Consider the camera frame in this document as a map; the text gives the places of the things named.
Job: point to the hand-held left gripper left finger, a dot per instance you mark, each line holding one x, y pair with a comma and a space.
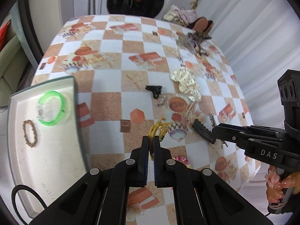
145, 161

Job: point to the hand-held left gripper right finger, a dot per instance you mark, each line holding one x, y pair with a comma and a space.
157, 161

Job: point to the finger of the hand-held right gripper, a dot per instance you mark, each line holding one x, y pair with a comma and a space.
253, 129
222, 134

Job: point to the silver star hair clip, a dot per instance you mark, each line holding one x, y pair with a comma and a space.
212, 120

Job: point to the black scalloped hair clip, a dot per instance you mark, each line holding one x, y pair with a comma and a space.
201, 130

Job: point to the small silver earring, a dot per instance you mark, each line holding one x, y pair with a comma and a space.
160, 102

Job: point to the cream polka dot scrunchie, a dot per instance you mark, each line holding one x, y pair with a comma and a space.
187, 84

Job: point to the black claw hair clip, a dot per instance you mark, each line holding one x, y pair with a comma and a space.
153, 89

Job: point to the pale rectangular tray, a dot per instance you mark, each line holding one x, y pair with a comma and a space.
54, 145

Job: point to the person's right hand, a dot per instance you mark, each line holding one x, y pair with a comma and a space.
276, 192

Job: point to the beige knotted hair bow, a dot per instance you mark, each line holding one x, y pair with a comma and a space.
192, 113

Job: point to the green translucent bangle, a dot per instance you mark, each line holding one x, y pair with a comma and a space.
48, 122

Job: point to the brown slipper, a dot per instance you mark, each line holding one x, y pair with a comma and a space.
210, 25
201, 24

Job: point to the checkered printed tablecloth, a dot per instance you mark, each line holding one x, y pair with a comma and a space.
112, 51

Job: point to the cream patterned cloth bag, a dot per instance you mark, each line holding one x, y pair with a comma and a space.
180, 14

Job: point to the pale green sofa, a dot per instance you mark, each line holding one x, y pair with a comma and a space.
11, 58

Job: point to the red patterned cushion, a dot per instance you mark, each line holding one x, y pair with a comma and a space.
4, 31

